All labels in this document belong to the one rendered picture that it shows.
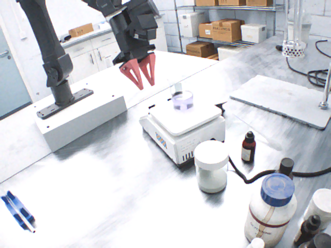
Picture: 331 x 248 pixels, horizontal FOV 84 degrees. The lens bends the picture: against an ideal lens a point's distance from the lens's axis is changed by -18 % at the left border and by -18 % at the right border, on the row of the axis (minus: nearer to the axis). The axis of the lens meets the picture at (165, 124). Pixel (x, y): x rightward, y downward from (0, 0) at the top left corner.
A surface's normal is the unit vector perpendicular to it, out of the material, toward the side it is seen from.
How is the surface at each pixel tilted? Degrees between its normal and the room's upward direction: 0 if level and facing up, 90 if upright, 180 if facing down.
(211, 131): 90
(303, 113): 0
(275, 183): 1
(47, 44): 82
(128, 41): 61
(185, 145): 90
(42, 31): 87
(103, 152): 0
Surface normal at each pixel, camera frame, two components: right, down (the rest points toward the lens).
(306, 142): -0.15, -0.82
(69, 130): 0.66, 0.33
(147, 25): 0.53, -0.12
